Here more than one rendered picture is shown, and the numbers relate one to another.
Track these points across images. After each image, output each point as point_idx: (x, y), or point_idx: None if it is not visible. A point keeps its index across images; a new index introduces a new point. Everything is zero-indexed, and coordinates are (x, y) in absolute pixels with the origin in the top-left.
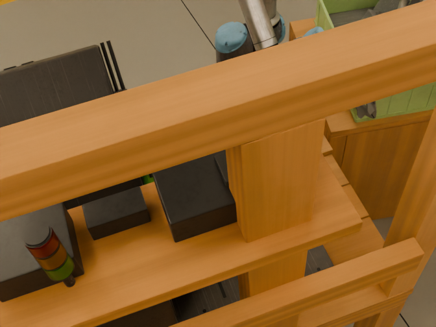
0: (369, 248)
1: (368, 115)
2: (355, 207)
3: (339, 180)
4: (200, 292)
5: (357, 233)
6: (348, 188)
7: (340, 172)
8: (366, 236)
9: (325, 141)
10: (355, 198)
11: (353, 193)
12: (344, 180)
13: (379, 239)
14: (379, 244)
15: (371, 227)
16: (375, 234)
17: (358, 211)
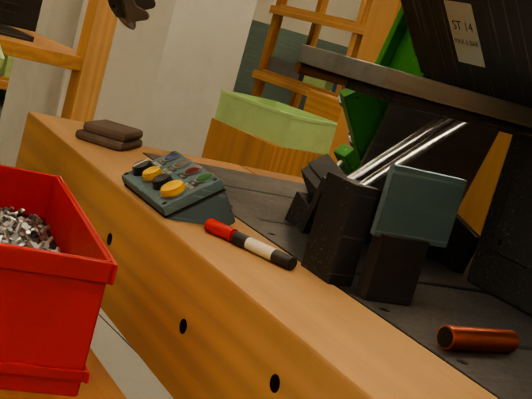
0: (300, 181)
1: (131, 24)
2: (225, 164)
3: (168, 153)
4: (468, 264)
5: (276, 177)
6: (185, 155)
7: (150, 148)
8: (279, 176)
9: (81, 122)
10: (207, 159)
11: (195, 156)
12: (167, 151)
13: (282, 174)
14: (291, 176)
15: (262, 170)
16: (275, 172)
17: (233, 165)
